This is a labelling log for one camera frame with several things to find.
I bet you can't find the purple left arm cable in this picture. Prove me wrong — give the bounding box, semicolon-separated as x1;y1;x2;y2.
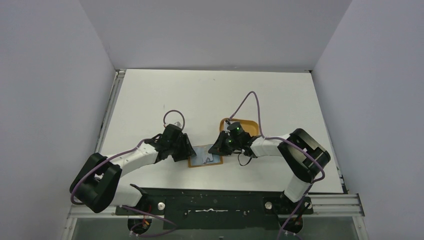
70;109;186;239

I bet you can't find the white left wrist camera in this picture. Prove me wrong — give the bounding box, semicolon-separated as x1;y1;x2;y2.
173;121;183;129

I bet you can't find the aluminium frame rail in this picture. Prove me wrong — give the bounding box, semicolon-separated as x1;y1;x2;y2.
67;194;365;219

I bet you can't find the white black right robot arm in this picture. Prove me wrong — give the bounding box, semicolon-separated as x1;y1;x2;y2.
208;121;331;214

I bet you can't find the yellow leather card holder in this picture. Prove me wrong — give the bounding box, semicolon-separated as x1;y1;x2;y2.
188;144;224;168

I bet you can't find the black loop cable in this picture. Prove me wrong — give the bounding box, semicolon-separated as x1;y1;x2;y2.
237;152;254;167

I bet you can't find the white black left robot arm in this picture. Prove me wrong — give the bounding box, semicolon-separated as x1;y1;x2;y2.
69;124;197;215

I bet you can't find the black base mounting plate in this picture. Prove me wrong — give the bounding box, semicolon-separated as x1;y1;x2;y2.
136;188;314;230

